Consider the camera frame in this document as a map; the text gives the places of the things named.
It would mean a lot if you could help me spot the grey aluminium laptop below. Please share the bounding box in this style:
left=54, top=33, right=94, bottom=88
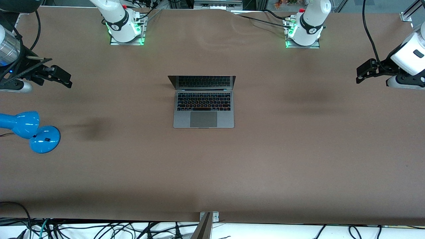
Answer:
left=168, top=75, right=236, bottom=129

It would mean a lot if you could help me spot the blue desk lamp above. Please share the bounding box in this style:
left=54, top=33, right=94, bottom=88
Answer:
left=0, top=111, right=61, bottom=154

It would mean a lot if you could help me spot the orange green background object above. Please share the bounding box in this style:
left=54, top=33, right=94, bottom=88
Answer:
left=274, top=0, right=300, bottom=9

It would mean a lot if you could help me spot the brown table cover sheet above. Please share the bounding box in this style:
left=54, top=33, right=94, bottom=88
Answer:
left=0, top=6, right=425, bottom=226

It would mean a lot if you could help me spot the grey background device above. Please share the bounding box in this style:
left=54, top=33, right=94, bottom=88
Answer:
left=194, top=0, right=243, bottom=10

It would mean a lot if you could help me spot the aluminium frame rail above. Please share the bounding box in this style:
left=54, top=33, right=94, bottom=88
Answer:
left=399, top=0, right=425, bottom=22

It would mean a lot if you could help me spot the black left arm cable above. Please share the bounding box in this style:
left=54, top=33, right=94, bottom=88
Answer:
left=362, top=0, right=383, bottom=67

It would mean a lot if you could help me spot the short black base cable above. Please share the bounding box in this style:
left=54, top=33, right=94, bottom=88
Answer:
left=264, top=9, right=290, bottom=21

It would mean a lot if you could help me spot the long black base cable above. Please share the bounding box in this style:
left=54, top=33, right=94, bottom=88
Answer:
left=236, top=14, right=294, bottom=30

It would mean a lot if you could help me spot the black looped floor cable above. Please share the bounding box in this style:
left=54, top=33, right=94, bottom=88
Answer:
left=0, top=201, right=32, bottom=239

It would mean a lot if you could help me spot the teal floor cable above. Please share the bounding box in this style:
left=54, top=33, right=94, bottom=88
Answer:
left=39, top=218, right=50, bottom=239

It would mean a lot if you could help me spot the metal clamp bracket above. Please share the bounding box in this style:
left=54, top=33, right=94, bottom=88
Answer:
left=200, top=211, right=219, bottom=222

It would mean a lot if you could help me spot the dark camera mount pole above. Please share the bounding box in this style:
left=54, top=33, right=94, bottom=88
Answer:
left=190, top=212, right=213, bottom=239

